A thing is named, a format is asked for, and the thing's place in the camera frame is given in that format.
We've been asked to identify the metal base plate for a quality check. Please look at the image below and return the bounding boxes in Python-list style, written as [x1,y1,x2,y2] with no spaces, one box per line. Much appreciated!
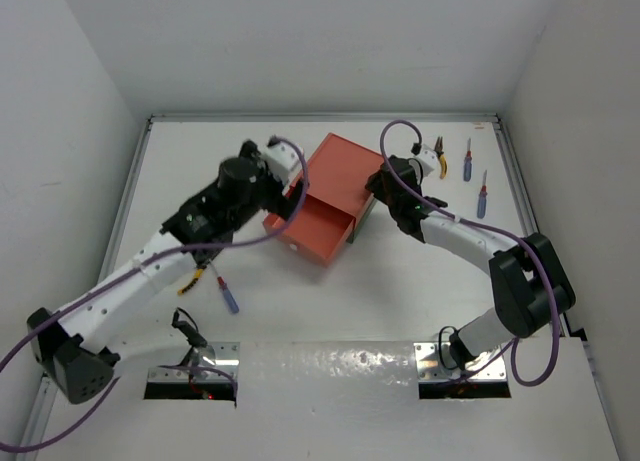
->
[414,341,509,382]
[147,342,240,384]

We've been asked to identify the aluminium table frame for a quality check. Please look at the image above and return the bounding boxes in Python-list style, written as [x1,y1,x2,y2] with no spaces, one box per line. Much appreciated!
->
[14,111,621,461]

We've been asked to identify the blue screwdriver right front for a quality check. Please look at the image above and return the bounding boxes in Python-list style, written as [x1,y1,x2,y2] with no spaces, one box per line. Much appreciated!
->
[476,170,488,219]

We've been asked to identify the white front cover board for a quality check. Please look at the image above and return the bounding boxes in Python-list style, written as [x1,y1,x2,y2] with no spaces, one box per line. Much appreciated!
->
[40,339,617,460]

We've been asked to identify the blue screwdriver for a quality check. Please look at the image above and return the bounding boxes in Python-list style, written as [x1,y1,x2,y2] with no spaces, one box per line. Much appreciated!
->
[476,170,488,219]
[210,264,240,315]
[463,139,473,182]

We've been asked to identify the blue screwdriver far right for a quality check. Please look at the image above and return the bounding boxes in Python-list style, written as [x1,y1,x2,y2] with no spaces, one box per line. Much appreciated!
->
[463,139,473,182]

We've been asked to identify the orange drawer box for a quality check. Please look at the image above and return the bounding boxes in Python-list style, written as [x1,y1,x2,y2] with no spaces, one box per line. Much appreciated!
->
[278,133,383,266]

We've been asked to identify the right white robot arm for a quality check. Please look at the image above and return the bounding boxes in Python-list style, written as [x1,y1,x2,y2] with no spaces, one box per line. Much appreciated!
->
[366,156,576,370]

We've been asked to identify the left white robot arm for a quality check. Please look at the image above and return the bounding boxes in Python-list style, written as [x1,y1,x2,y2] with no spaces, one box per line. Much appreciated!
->
[26,136,309,405]

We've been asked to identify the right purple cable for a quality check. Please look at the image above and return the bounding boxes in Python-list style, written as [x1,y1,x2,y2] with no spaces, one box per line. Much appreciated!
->
[379,119,566,387]

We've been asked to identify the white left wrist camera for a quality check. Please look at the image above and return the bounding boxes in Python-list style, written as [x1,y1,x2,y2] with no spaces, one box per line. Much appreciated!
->
[261,136,301,185]

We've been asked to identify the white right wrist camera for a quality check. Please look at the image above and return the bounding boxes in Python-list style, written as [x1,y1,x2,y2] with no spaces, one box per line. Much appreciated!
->
[409,143,440,181]

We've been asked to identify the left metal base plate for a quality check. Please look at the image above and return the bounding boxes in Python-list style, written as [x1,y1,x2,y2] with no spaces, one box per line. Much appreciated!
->
[147,342,240,384]

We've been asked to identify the blue screwdriver near left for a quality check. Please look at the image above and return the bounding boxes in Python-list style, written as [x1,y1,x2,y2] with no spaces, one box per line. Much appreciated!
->
[210,264,240,315]

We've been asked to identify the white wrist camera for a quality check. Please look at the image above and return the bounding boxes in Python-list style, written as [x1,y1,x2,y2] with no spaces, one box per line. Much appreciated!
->
[409,143,440,181]
[261,136,301,185]

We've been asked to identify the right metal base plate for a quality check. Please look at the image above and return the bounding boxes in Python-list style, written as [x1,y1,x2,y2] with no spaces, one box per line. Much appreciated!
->
[414,341,509,382]

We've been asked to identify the yellow pliers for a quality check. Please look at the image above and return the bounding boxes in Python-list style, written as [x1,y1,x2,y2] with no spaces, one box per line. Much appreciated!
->
[177,267,206,296]
[434,136,448,179]

